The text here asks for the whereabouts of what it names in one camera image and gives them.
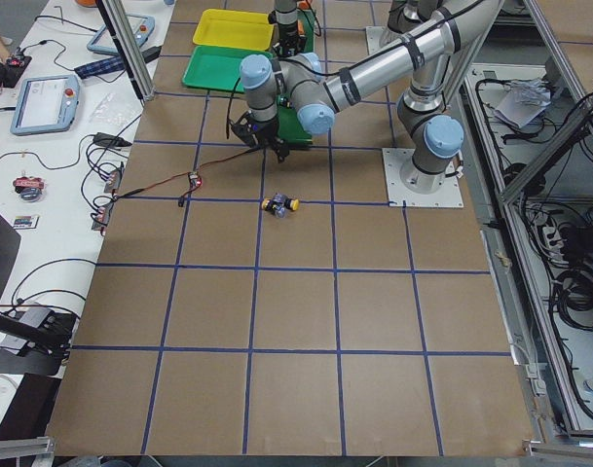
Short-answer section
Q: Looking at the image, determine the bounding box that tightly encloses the teach pendant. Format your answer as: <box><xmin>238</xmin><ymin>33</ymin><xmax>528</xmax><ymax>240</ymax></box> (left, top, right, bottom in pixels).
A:
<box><xmin>10</xmin><ymin>75</ymin><xmax>80</xmax><ymax>136</ymax></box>
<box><xmin>86</xmin><ymin>14</ymin><xmax>157</xmax><ymax>55</ymax></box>

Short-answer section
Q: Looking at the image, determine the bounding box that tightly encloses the green conveyor belt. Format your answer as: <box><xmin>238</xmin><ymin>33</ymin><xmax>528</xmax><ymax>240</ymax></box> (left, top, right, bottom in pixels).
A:
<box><xmin>269</xmin><ymin>9</ymin><xmax>316</xmax><ymax>149</ymax></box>

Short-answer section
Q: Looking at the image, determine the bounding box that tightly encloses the red black conveyor cable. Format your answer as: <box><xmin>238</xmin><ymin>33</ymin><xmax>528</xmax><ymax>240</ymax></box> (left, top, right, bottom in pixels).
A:
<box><xmin>111</xmin><ymin>145</ymin><xmax>264</xmax><ymax>208</ymax></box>

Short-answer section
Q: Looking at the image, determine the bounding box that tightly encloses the far teach pendant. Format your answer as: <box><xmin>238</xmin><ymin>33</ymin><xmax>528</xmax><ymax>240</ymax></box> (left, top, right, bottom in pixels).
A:
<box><xmin>86</xmin><ymin>14</ymin><xmax>157</xmax><ymax>55</ymax></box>

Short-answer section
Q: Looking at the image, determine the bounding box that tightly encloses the orange cylinder with 4680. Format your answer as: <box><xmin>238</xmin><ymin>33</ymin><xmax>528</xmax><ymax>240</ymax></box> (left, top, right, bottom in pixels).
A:
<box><xmin>297</xmin><ymin>0</ymin><xmax>313</xmax><ymax>10</ymax></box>

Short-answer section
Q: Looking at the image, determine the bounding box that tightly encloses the near teach pendant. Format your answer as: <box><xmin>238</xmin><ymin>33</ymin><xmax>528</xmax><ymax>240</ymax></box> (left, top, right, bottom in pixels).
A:
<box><xmin>10</xmin><ymin>75</ymin><xmax>80</xmax><ymax>136</ymax></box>

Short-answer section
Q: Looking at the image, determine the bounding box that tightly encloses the green plastic tray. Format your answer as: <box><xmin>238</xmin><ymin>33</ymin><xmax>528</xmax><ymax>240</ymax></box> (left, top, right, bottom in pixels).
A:
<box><xmin>181</xmin><ymin>46</ymin><xmax>255</xmax><ymax>92</ymax></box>

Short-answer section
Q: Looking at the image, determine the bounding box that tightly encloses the motor controller board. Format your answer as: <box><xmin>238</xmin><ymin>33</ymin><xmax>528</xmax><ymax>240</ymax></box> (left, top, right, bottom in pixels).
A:
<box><xmin>188</xmin><ymin>172</ymin><xmax>203</xmax><ymax>191</ymax></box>

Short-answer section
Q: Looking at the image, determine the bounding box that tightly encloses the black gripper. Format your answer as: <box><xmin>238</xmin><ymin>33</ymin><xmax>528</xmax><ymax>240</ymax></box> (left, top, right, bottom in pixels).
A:
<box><xmin>229</xmin><ymin>110</ymin><xmax>290</xmax><ymax>162</ymax></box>
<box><xmin>274</xmin><ymin>20</ymin><xmax>306</xmax><ymax>57</ymax></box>

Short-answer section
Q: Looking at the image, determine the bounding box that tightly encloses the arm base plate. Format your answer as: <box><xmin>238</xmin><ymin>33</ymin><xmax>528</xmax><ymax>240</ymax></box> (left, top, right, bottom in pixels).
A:
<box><xmin>365</xmin><ymin>26</ymin><xmax>399</xmax><ymax>54</ymax></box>
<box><xmin>382</xmin><ymin>148</ymin><xmax>463</xmax><ymax>209</ymax></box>

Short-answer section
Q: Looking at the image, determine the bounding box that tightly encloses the aluminium frame post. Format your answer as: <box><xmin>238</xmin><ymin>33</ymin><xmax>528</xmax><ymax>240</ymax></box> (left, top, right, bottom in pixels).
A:
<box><xmin>96</xmin><ymin>0</ymin><xmax>155</xmax><ymax>102</ymax></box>

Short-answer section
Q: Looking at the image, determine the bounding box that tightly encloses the blue plaid pouch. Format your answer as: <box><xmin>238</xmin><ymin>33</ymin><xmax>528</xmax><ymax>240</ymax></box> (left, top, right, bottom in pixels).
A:
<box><xmin>73</xmin><ymin>46</ymin><xmax>162</xmax><ymax>80</ymax></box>

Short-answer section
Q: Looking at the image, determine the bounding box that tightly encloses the clear plastic bag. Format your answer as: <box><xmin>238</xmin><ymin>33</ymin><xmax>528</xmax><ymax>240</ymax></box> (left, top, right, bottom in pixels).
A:
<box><xmin>89</xmin><ymin>92</ymin><xmax>134</xmax><ymax>126</ymax></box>

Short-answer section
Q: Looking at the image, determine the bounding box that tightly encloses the black power adapter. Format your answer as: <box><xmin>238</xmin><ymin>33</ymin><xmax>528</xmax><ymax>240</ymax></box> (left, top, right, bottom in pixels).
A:
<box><xmin>93</xmin><ymin>132</ymin><xmax>132</xmax><ymax>148</ymax></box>

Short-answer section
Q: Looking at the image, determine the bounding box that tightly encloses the yellow plastic tray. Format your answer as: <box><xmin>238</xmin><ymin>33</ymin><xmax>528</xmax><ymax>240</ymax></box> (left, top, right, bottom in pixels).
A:
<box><xmin>193</xmin><ymin>9</ymin><xmax>274</xmax><ymax>51</ymax></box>

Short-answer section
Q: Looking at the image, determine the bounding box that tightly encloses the yellow push button two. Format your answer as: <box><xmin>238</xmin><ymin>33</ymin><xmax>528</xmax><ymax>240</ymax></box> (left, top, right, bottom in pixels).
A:
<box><xmin>261</xmin><ymin>193</ymin><xmax>286</xmax><ymax>218</ymax></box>

